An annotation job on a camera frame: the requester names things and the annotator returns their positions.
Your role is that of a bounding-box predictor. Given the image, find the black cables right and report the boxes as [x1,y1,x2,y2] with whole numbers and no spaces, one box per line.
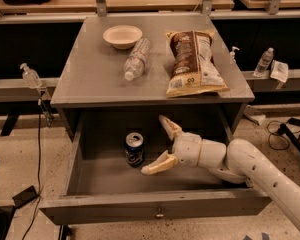
[265,116,300,165]

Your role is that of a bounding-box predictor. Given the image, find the grey open top drawer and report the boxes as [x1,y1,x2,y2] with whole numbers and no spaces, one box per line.
[40,107,270,225]

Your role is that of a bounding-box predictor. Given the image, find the water bottle on shelf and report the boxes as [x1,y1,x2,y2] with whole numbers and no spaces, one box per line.
[253,48,274,77]

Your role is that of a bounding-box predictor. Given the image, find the blue pepsi can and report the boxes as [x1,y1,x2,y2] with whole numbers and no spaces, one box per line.
[124,132,144,167]

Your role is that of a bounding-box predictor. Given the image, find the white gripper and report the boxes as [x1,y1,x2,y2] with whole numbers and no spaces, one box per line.
[141,115,202,175]

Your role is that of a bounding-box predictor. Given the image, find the black device on floor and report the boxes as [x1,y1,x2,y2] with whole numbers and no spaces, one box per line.
[12,186,38,209]

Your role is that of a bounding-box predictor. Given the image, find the small pump bottle right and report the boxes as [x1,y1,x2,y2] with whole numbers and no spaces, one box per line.
[229,46,240,64]

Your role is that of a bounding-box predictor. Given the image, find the black cable left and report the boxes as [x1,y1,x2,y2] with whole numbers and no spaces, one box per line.
[20,98,44,240]

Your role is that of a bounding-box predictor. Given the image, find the clear plastic water bottle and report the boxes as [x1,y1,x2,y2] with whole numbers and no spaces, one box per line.
[124,38,151,81]

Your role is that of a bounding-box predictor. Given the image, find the white paper bowl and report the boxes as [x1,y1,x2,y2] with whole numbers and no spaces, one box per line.
[103,25,143,50]

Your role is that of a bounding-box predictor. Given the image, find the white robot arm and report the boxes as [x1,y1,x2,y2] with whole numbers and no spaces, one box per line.
[141,115,300,231]

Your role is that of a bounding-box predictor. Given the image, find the grey cabinet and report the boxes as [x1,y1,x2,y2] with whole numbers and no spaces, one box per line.
[51,13,254,136]

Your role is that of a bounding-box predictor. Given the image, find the brown chip bag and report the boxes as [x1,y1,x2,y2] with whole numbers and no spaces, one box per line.
[166,29,228,97]

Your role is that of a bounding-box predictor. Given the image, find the white packet on shelf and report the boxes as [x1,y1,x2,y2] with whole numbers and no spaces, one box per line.
[270,60,289,83]

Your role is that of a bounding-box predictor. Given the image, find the hand sanitizer bottle left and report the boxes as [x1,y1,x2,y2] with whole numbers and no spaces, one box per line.
[20,63,43,89]

